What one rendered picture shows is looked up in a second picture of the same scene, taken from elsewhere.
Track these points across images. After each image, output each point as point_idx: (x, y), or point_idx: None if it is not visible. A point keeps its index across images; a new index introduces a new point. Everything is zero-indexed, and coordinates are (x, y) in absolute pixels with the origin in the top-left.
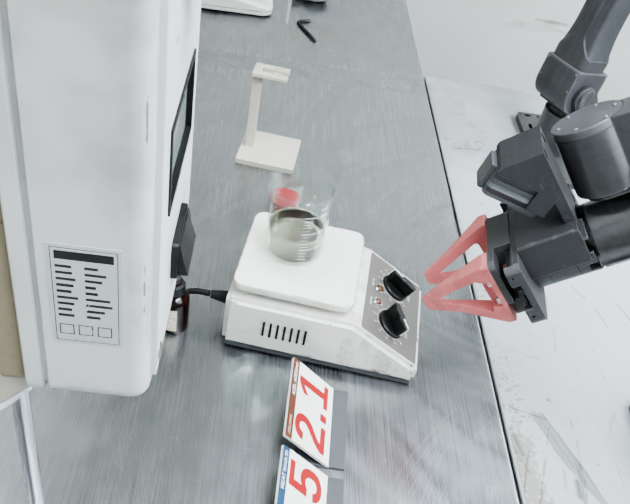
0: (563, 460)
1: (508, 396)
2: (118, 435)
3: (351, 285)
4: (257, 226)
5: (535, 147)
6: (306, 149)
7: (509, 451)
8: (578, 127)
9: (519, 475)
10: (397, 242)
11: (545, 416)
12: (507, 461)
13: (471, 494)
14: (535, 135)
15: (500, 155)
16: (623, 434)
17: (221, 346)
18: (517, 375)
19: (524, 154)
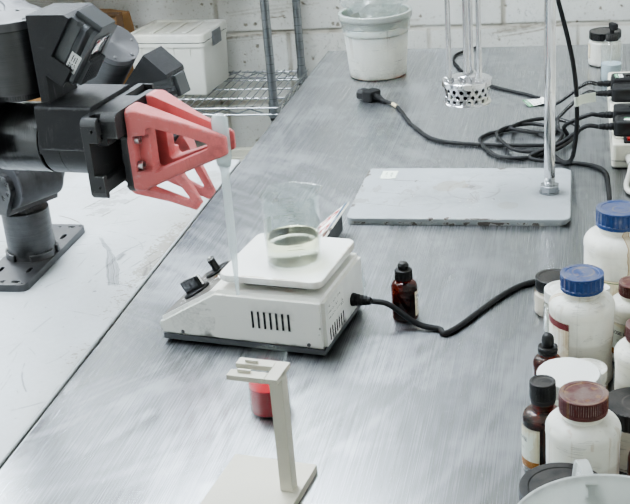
0: (117, 266)
1: (127, 291)
2: (444, 265)
3: (253, 242)
4: (324, 271)
5: (159, 51)
6: (194, 503)
7: (153, 272)
8: (128, 39)
9: (158, 260)
10: (139, 390)
11: (107, 283)
12: (161, 265)
13: (201, 253)
14: (151, 54)
15: (174, 69)
16: (52, 278)
17: (363, 306)
18: (106, 302)
19: (167, 55)
